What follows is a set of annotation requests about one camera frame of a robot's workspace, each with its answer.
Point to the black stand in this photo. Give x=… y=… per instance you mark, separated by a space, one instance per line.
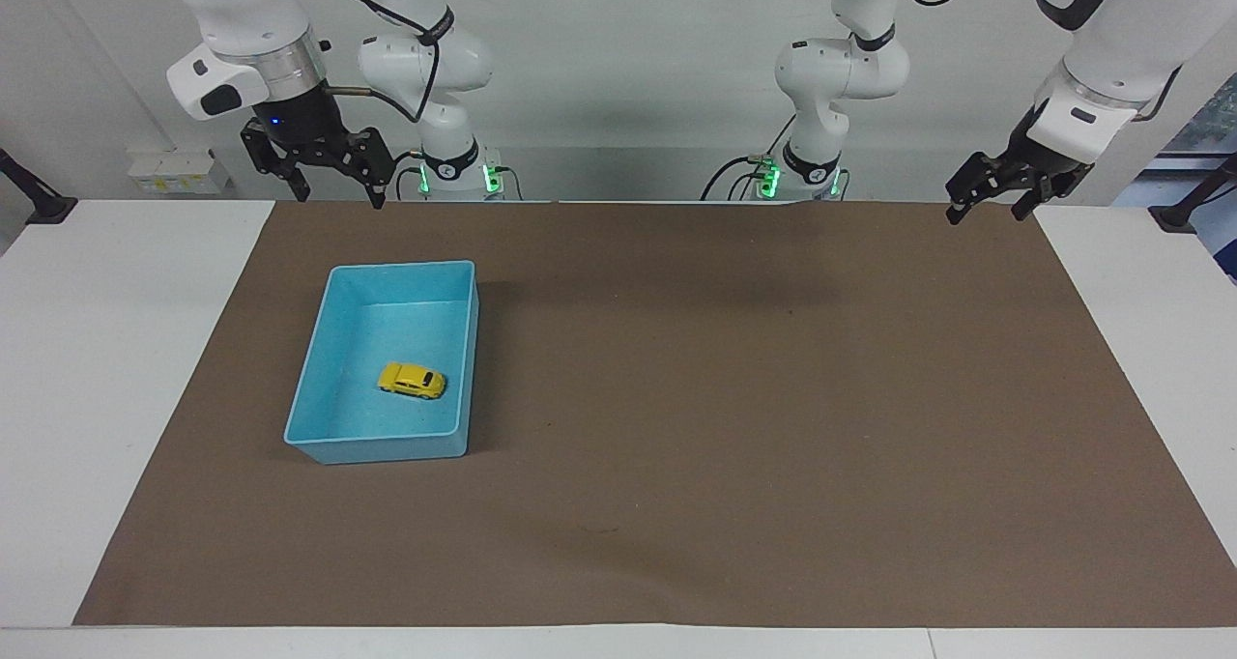
x=1193 y=205
x=34 y=200

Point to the yellow toy beetle car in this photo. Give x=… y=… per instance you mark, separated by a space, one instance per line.
x=411 y=380

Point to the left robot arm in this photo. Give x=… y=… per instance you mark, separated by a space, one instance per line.
x=1131 y=21

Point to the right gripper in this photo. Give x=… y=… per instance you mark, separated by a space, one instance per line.
x=302 y=123

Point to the light blue plastic bin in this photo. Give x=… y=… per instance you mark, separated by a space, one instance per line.
x=387 y=417

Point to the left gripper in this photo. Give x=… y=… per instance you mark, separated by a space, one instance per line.
x=1039 y=161

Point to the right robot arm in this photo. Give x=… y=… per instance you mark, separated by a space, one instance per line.
x=246 y=7

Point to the white wall socket box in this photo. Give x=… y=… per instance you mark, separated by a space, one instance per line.
x=179 y=171

